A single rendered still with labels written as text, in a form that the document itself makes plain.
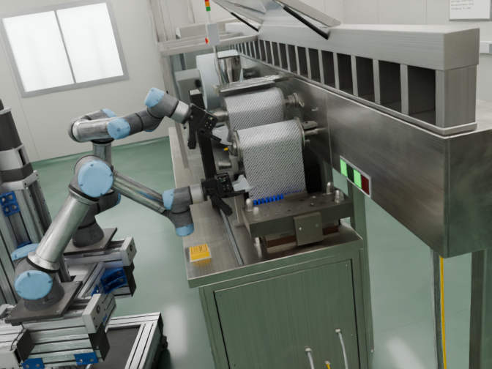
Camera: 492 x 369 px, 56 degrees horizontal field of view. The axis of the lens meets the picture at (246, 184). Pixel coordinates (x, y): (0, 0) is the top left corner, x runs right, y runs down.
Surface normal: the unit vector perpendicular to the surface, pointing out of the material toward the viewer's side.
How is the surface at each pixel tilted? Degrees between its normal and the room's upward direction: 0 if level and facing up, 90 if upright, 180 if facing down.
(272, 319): 90
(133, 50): 90
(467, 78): 90
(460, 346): 0
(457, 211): 90
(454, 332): 0
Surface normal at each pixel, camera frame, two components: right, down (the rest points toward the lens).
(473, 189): 0.18, 0.32
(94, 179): 0.50, 0.14
